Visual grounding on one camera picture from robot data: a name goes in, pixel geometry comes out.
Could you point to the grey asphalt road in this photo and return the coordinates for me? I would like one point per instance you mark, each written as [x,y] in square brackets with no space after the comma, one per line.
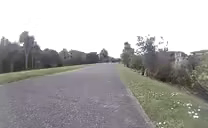
[82,96]

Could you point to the long dark hedge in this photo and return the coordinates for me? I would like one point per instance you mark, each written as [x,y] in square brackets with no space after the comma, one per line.
[42,59]

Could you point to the row of bushes and trees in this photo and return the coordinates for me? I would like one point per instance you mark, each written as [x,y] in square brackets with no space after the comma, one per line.
[172,66]

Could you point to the pale building behind bushes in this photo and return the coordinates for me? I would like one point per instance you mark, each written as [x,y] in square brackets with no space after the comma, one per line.
[177,57]

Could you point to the tall thin-trunked tree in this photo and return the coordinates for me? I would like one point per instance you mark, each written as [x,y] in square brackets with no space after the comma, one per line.
[26,46]

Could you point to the grass strip beside hedge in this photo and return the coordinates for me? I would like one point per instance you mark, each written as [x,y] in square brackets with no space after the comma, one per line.
[22,74]

